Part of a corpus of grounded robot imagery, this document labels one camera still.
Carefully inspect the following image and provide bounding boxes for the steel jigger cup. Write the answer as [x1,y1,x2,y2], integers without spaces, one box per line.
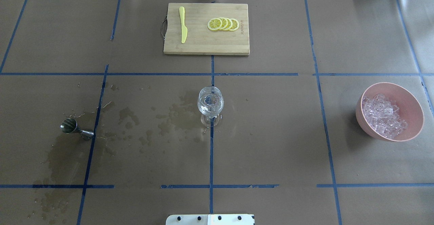
[60,118,95,140]

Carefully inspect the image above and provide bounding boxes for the clear wine glass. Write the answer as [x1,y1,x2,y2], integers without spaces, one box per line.
[197,86,224,128]

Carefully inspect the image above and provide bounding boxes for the clear ice cubes pile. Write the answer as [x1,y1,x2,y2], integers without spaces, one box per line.
[361,94,408,139]

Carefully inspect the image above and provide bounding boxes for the bamboo cutting board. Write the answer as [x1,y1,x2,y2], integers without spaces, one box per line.
[164,3,251,56]

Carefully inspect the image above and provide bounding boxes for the lemon slices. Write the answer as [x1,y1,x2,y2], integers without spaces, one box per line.
[207,17,240,32]

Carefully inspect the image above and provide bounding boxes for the yellow plastic knife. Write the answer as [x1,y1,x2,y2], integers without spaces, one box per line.
[179,6,188,43]

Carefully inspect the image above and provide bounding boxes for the pink bowl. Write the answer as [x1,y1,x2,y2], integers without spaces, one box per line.
[355,82,425,143]

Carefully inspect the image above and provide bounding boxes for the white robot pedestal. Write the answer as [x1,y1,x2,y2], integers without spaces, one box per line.
[165,214,255,225]

